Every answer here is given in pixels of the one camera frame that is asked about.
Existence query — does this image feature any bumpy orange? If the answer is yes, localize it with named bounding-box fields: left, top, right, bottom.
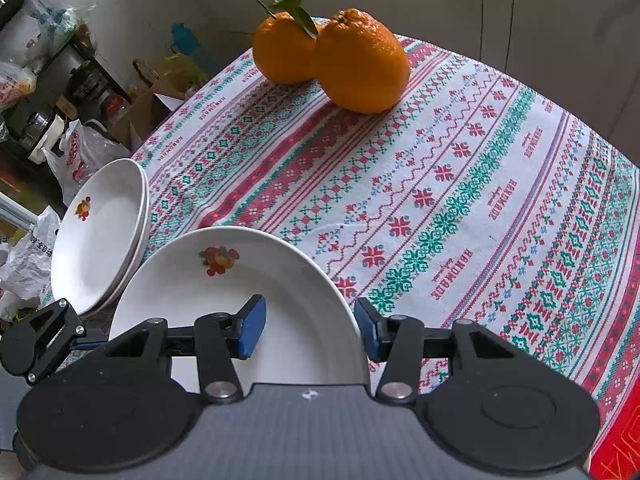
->
left=314, top=8, right=410, bottom=115

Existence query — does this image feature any large white fruit-print plate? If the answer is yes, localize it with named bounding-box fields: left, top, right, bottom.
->
left=51, top=158, right=149, bottom=315

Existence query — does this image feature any patterned tablecloth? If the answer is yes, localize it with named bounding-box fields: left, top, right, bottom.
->
left=134, top=38, right=639, bottom=454

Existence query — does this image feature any red white plastic bag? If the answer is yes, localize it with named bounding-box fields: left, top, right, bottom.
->
left=42, top=120, right=131, bottom=206

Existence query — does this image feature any white plate behind gripper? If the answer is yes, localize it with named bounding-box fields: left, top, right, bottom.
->
left=87, top=170, right=151, bottom=315

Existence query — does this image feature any orange with leaf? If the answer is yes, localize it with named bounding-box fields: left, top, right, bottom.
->
left=253, top=0, right=323, bottom=86

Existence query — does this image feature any brown cardboard box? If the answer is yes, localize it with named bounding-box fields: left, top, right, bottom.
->
left=108, top=78, right=186, bottom=152

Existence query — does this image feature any white printed plastic bag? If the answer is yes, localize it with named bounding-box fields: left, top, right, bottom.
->
left=1, top=206, right=61, bottom=322

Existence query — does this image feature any red cardboard box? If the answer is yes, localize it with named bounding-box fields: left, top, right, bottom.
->
left=589, top=382, right=640, bottom=480

